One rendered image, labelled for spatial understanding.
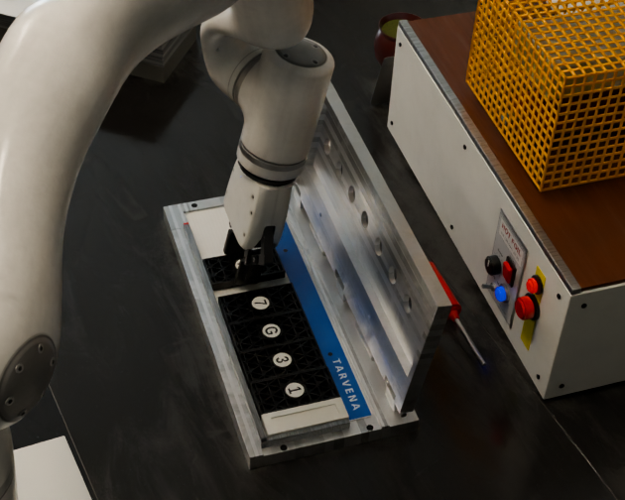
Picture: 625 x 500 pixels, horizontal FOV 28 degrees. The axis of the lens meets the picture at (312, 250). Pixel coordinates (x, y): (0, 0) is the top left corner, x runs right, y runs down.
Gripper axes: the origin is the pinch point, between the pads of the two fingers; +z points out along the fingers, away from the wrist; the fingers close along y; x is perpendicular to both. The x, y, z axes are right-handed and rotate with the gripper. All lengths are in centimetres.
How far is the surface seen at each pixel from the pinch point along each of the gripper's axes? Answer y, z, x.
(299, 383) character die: 21.0, 1.2, 1.4
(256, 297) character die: 5.9, 1.4, 0.4
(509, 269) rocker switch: 17.6, -13.1, 26.4
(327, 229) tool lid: 0.6, -4.9, 10.4
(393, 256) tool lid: 15.8, -14.2, 11.0
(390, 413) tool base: 27.2, 0.5, 10.8
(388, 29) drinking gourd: -37.0, -12.2, 31.2
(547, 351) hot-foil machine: 27.9, -9.3, 28.1
